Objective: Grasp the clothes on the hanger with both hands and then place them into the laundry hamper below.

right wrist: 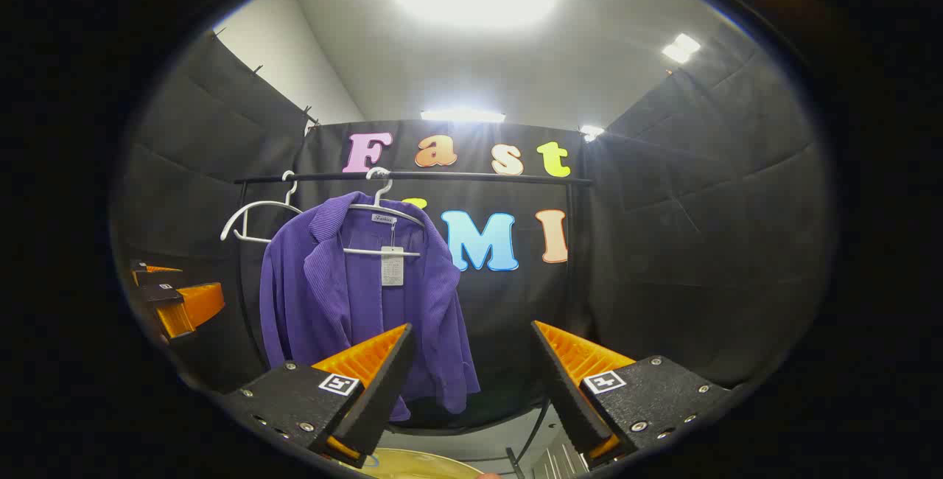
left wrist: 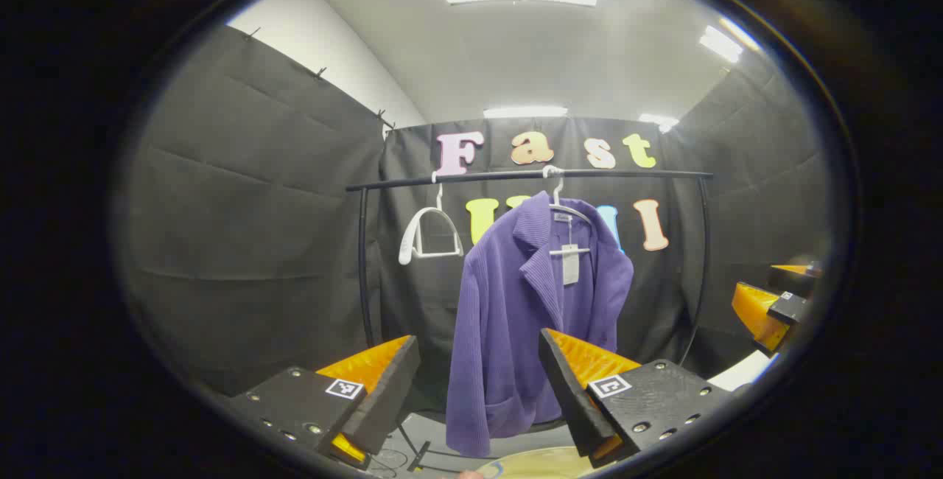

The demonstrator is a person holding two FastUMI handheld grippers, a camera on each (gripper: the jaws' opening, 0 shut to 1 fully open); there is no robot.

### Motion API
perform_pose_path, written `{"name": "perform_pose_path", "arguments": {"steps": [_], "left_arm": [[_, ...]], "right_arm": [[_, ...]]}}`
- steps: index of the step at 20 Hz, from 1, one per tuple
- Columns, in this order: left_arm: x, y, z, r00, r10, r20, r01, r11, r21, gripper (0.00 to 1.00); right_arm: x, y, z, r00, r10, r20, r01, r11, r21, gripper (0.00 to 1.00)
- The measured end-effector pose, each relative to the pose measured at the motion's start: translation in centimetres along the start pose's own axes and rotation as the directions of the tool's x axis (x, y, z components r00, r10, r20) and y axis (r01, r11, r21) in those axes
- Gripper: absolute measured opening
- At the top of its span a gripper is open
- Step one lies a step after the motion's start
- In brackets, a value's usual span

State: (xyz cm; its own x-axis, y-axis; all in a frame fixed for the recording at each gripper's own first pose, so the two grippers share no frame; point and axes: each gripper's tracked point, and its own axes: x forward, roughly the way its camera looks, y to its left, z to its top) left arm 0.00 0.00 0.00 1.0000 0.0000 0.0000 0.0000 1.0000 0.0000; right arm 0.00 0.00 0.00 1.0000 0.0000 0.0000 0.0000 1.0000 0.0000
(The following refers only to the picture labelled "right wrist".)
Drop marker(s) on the long ceiling light strip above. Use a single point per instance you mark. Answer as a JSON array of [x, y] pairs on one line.
[[463, 116]]

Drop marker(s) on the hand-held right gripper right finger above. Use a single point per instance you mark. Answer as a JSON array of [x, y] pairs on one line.
[[563, 383]]

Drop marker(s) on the black backdrop cloth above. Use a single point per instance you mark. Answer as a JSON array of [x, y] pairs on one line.
[[508, 302], [700, 243], [199, 169]]

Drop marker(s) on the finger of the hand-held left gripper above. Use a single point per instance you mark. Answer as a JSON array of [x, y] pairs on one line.
[[151, 276], [195, 303]]

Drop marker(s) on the small ceiling light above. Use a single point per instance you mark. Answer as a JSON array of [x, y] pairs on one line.
[[591, 131]]

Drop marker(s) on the cream laundry hamper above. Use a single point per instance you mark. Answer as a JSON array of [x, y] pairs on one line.
[[412, 464]]

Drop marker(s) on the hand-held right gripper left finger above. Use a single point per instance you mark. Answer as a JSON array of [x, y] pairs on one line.
[[383, 383]]

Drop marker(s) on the black clothes rack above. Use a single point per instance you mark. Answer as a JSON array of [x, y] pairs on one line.
[[479, 177]]

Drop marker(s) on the white clothes hanger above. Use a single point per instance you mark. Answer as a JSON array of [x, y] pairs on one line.
[[254, 208], [383, 208]]

